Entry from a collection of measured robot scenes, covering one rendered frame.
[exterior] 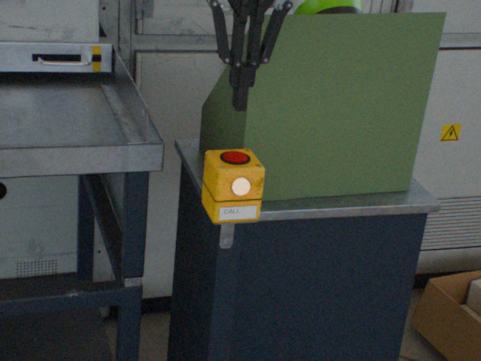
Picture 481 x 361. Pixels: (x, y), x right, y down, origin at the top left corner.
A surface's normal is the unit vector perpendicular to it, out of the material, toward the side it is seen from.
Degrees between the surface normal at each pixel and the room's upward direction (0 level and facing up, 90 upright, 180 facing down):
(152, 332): 0
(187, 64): 90
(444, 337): 78
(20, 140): 0
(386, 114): 90
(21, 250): 90
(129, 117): 0
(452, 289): 89
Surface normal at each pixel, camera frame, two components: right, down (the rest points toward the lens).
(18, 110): 0.09, -0.90
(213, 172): -0.95, 0.05
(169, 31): 0.29, 0.44
